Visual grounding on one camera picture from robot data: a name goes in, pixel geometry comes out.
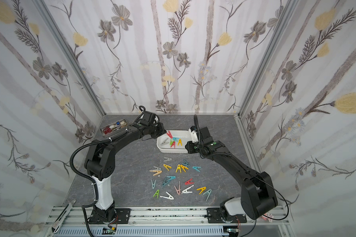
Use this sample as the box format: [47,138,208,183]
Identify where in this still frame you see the white clothespin bottom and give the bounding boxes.
[160,192,175,200]

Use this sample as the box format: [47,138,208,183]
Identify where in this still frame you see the white plastic storage box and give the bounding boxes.
[156,129,198,153]

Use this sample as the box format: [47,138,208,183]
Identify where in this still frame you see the metal tray with tools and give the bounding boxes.
[100,119,128,138]

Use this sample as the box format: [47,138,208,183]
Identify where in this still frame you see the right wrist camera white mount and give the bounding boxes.
[189,128,199,143]

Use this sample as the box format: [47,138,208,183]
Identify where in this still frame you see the pink clothespin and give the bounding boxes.
[174,181,182,196]

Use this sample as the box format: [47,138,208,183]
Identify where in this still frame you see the sage green clothespin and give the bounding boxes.
[203,189,212,201]
[151,180,157,189]

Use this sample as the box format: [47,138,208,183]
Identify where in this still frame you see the lime green clothespin bottom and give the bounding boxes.
[153,189,160,198]

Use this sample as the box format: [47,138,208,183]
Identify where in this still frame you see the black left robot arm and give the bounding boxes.
[69,106,166,224]

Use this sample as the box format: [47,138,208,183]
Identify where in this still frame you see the beige clothespin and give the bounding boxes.
[150,166,162,176]

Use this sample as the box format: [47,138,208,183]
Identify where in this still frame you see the dark teal clothespin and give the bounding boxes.
[182,160,190,167]

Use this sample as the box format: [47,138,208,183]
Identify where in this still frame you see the pink tape dispenser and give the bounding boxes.
[261,212,274,223]

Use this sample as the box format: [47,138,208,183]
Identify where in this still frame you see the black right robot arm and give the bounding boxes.
[185,115,290,222]

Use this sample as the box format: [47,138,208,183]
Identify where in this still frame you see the white clothespin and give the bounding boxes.
[160,192,175,200]
[182,185,194,194]

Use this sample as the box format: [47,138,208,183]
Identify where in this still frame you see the white clothespin centre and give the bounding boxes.
[182,185,194,194]

